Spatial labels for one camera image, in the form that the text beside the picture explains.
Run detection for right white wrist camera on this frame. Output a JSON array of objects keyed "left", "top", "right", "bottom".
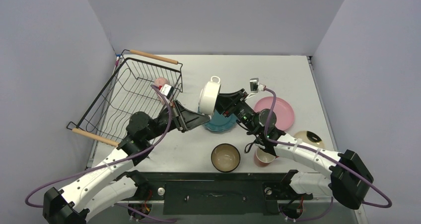
[{"left": 245, "top": 77, "right": 266, "bottom": 100}]

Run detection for teal scalloped ceramic plate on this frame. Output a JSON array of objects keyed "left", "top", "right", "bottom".
[{"left": 203, "top": 110, "right": 237, "bottom": 133}]

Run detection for cream and black small plate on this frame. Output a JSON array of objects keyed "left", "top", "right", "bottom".
[{"left": 293, "top": 130, "right": 325, "bottom": 149}]

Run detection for pink plastic plate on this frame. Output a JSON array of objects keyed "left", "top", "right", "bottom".
[{"left": 254, "top": 96, "right": 295, "bottom": 131}]

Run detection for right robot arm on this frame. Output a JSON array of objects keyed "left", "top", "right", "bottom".
[{"left": 215, "top": 89, "right": 374, "bottom": 210}]

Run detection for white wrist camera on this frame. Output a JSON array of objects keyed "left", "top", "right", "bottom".
[
  {"left": 245, "top": 77, "right": 266, "bottom": 100},
  {"left": 159, "top": 84, "right": 175, "bottom": 100}
]

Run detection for black bowl cream inside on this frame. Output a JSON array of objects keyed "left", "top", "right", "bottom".
[{"left": 211, "top": 144, "right": 241, "bottom": 173}]

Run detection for black wire dish rack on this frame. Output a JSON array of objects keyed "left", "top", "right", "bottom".
[{"left": 67, "top": 49, "right": 183, "bottom": 143}]

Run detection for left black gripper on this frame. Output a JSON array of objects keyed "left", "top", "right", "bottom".
[{"left": 144, "top": 99, "right": 210, "bottom": 141}]

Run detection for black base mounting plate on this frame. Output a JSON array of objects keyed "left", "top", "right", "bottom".
[{"left": 123, "top": 170, "right": 298, "bottom": 215}]

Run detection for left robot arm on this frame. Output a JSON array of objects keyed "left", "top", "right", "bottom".
[{"left": 43, "top": 100, "right": 215, "bottom": 224}]

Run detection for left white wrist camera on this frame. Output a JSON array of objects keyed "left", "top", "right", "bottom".
[{"left": 159, "top": 84, "right": 175, "bottom": 100}]

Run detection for light pink mug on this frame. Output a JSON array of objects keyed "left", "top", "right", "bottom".
[{"left": 154, "top": 77, "right": 173, "bottom": 104}]

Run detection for dark pink mug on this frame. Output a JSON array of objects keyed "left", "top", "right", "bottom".
[{"left": 254, "top": 148, "right": 277, "bottom": 167}]

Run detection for white cup with black rim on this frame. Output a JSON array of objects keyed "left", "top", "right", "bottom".
[{"left": 198, "top": 76, "right": 221, "bottom": 116}]

